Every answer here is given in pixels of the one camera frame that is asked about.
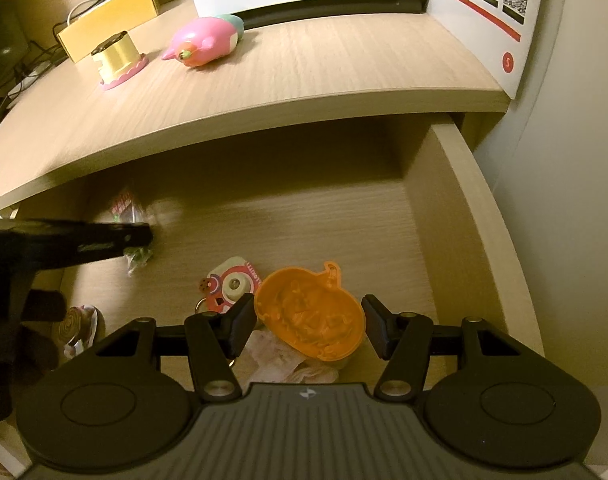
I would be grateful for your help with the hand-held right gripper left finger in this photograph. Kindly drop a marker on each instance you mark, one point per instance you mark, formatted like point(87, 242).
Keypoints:
point(243, 327)

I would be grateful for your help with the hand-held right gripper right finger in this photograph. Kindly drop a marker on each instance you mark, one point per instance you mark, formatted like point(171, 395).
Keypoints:
point(376, 330)

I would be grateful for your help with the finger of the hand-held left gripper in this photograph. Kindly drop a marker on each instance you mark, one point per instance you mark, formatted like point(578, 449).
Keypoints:
point(109, 234)
point(64, 255)

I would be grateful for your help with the clear candy wrapper bag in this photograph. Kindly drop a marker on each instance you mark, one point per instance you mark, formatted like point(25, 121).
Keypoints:
point(124, 205)

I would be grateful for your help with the pink white plastic bag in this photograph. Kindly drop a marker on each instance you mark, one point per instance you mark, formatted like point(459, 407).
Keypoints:
point(274, 355)

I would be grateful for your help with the pink white toy camera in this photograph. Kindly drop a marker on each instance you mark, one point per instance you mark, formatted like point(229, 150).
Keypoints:
point(234, 285)

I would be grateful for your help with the orange pumpkin mould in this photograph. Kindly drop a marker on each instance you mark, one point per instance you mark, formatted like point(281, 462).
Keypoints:
point(309, 310)

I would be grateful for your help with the chocolate spiral lollipop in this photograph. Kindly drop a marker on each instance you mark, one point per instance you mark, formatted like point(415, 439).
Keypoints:
point(76, 322)

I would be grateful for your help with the white front wooden drawer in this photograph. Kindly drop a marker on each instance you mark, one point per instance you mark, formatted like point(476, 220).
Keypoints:
point(309, 220)

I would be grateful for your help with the gold cake toy pink base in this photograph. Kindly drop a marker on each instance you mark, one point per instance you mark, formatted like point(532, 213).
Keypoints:
point(116, 55)

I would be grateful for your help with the pink squishy toy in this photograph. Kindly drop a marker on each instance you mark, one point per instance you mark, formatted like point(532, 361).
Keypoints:
point(204, 40)

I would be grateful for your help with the white power strip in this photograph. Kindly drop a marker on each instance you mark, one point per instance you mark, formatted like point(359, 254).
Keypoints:
point(29, 77)

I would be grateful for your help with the yellow cardboard box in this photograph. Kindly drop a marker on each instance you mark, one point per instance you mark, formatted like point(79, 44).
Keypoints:
point(109, 20)

